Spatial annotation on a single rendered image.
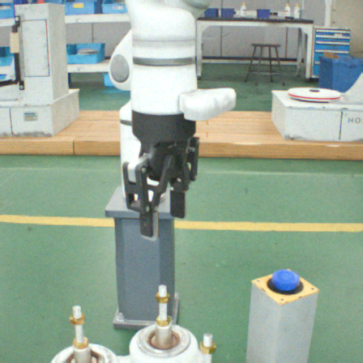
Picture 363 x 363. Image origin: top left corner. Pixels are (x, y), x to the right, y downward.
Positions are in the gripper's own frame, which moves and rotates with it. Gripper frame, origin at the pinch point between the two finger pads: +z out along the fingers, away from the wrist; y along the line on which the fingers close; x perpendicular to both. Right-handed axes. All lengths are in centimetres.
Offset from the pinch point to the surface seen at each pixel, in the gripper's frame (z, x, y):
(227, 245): 47, -22, -74
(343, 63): 29, -56, -434
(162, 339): 17.3, 1.1, 2.8
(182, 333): 18.1, 2.4, -0.6
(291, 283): 10.6, 14.8, -9.2
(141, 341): 18.0, -1.7, 3.9
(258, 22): -4, -171, -496
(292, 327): 16.9, 16.2, -7.9
